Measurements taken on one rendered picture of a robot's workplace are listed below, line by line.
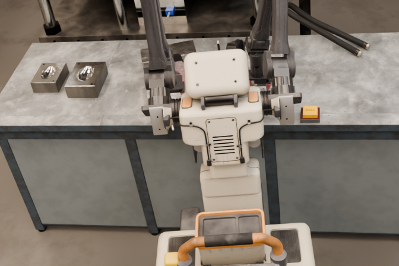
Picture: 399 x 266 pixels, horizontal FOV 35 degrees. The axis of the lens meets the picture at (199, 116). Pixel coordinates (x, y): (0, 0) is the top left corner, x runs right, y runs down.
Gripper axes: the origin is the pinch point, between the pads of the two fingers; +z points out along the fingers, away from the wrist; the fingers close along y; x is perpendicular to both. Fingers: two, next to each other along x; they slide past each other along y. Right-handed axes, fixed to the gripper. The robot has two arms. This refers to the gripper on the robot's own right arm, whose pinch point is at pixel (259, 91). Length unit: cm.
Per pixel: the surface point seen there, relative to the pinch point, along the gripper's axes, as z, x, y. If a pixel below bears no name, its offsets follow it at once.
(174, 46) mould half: 0, -37, 43
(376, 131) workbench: 19, 4, -49
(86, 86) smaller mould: 5, -11, 81
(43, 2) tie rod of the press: -7, -73, 121
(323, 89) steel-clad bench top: 10.5, -15.1, -27.0
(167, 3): -1, -78, 54
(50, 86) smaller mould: 7, -16, 101
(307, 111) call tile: 7.0, 4.6, -20.2
